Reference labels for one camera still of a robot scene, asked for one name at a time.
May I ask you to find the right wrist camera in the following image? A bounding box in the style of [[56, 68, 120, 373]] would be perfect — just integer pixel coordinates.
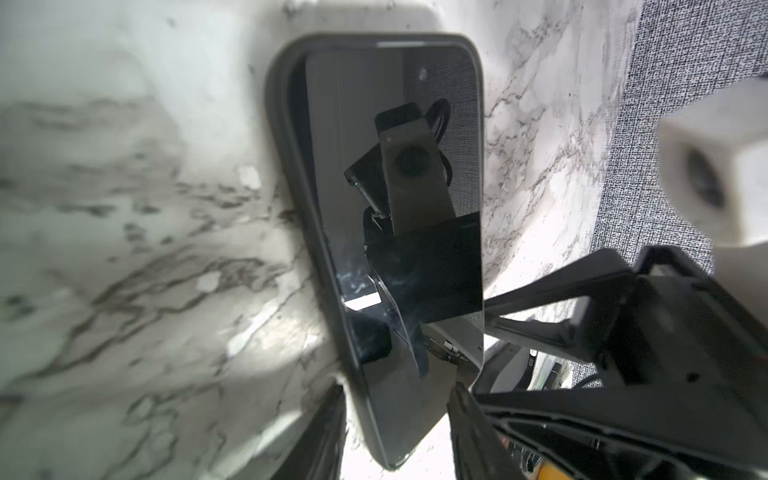
[[657, 76, 767, 323]]

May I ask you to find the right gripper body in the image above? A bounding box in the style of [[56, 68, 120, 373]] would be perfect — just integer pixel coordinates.
[[590, 246, 767, 432]]

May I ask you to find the black smartphone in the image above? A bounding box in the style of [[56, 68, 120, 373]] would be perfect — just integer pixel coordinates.
[[287, 41, 486, 469]]

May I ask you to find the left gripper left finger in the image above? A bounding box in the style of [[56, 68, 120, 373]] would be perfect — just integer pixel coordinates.
[[272, 383, 347, 480]]

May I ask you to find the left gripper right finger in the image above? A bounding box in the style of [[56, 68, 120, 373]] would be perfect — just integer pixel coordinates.
[[447, 383, 525, 480]]

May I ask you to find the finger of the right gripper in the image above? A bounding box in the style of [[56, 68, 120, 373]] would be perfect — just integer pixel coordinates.
[[474, 384, 767, 479], [484, 249, 635, 363]]

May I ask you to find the black phone case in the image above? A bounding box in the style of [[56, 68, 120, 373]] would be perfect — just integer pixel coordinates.
[[263, 31, 487, 472]]

